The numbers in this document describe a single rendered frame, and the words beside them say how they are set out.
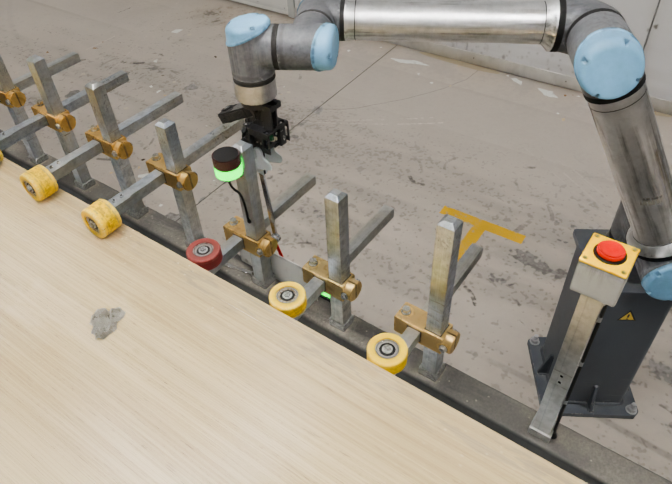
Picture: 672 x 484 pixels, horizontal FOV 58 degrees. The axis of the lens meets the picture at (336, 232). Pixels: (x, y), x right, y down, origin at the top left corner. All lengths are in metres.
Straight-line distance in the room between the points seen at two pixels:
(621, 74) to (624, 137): 0.15
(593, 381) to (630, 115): 1.10
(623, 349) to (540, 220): 1.01
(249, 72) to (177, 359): 0.59
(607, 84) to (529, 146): 2.14
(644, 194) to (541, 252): 1.34
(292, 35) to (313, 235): 1.63
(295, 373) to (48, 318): 0.55
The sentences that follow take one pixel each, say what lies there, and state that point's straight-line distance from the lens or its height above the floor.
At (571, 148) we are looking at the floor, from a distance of 3.42.
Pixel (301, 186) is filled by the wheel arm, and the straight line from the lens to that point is 1.63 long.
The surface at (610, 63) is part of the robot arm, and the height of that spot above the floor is 1.33.
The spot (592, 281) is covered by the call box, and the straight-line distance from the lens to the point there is 0.99.
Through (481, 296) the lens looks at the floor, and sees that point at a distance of 2.52.
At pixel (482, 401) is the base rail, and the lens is 1.40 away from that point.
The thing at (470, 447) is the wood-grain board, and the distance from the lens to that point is 1.11.
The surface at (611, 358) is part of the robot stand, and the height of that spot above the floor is 0.28.
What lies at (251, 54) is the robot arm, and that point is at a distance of 1.24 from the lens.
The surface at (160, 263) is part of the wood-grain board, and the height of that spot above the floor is 0.90.
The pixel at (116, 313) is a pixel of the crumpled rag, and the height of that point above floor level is 0.91.
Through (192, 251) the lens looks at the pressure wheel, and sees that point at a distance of 1.43.
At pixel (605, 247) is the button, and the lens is 0.98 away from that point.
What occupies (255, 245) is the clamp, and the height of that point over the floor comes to 0.86.
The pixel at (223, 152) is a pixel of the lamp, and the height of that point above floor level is 1.14.
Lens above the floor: 1.87
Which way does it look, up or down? 43 degrees down
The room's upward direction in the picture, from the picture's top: 3 degrees counter-clockwise
